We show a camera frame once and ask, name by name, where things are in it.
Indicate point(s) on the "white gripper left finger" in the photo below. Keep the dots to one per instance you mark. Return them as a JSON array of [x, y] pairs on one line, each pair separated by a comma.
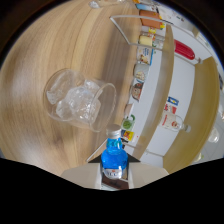
[[86, 175]]

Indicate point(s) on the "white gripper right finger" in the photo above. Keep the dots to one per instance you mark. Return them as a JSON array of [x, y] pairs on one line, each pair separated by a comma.
[[145, 173]]

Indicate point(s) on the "blue liquid glass bottle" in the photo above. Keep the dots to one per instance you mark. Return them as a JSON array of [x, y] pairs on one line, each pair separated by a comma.
[[114, 160]]

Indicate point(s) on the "green mug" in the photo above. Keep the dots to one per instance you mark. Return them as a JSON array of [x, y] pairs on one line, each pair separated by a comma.
[[128, 123]]

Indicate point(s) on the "clear bottle red label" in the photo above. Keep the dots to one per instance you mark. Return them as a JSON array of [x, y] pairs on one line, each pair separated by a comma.
[[171, 121]]

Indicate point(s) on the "two-tier wooden shelf rack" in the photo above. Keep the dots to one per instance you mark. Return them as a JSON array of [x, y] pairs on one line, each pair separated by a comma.
[[161, 100]]

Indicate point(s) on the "clear glass with ice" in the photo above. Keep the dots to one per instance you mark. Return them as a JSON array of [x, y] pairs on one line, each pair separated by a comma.
[[78, 100]]

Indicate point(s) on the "brown character mug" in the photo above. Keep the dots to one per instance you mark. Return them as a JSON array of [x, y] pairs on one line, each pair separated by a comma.
[[137, 91]]

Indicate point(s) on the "white patterned mug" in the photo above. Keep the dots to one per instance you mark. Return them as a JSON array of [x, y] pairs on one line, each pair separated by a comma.
[[141, 72]]

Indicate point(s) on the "white mug blue rim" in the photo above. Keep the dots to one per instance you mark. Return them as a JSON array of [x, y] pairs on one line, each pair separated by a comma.
[[145, 55]]

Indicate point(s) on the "yellow mug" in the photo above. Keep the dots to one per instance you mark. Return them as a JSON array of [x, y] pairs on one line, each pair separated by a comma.
[[145, 40]]

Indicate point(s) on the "red wall poster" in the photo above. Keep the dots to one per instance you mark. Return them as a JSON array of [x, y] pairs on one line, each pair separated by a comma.
[[170, 108]]

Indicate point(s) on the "blue wall poster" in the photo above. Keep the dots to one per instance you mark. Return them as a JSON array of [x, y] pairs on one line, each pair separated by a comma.
[[173, 101]]

